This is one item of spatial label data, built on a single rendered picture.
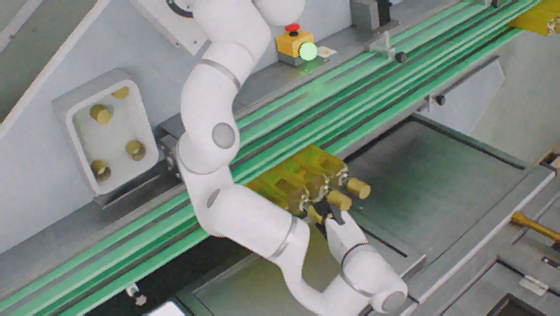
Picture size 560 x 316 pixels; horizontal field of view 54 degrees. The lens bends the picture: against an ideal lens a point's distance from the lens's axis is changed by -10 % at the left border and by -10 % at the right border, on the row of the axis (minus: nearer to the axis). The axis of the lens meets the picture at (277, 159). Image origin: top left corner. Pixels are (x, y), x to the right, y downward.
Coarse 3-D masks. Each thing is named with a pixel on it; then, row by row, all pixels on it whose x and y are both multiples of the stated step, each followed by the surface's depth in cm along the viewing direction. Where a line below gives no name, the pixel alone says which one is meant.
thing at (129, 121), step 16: (128, 80) 121; (96, 96) 117; (112, 96) 128; (128, 96) 127; (80, 112) 124; (112, 112) 129; (128, 112) 131; (144, 112) 126; (80, 128) 125; (96, 128) 128; (112, 128) 131; (128, 128) 133; (144, 128) 129; (80, 144) 119; (96, 144) 129; (112, 144) 132; (144, 144) 134; (112, 160) 134; (128, 160) 134; (144, 160) 134; (96, 176) 131; (112, 176) 130; (128, 176) 130
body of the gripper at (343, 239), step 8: (344, 216) 119; (328, 224) 119; (336, 224) 117; (352, 224) 117; (328, 232) 120; (336, 232) 116; (344, 232) 115; (352, 232) 115; (360, 232) 115; (328, 240) 122; (336, 240) 117; (344, 240) 114; (352, 240) 114; (360, 240) 113; (336, 248) 118; (344, 248) 114; (352, 248) 113; (336, 256) 120; (344, 256) 113
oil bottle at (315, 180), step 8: (288, 160) 141; (296, 160) 141; (280, 168) 140; (288, 168) 139; (296, 168) 138; (304, 168) 138; (312, 168) 137; (296, 176) 136; (304, 176) 135; (312, 176) 135; (320, 176) 134; (304, 184) 134; (312, 184) 133; (320, 184) 133; (328, 184) 134; (312, 192) 133; (312, 200) 135
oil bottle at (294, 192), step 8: (272, 168) 140; (264, 176) 138; (272, 176) 137; (280, 176) 137; (288, 176) 136; (264, 184) 136; (272, 184) 135; (280, 184) 134; (288, 184) 134; (296, 184) 133; (280, 192) 132; (288, 192) 131; (296, 192) 131; (304, 192) 131; (288, 200) 131; (296, 200) 130; (296, 208) 131
